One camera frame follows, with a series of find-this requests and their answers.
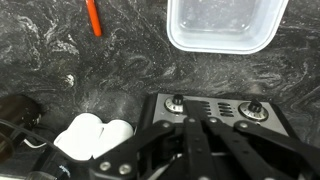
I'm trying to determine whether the clear square plastic container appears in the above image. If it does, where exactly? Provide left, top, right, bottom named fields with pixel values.
left=166, top=0, right=290, bottom=55

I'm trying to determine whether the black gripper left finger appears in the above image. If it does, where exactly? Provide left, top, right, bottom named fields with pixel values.
left=89, top=99, right=211, bottom=180

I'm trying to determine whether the silver black four-slice toaster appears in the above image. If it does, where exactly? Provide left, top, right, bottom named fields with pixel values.
left=136, top=92, right=303, bottom=180

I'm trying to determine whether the orange marker pen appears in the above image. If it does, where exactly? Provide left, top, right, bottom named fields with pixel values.
left=84, top=0, right=103, bottom=38

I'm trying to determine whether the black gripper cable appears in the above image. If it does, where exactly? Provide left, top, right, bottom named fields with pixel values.
left=0, top=118, right=93, bottom=180

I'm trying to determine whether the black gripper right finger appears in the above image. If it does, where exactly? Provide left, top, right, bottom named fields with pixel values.
left=196, top=99, right=320, bottom=180

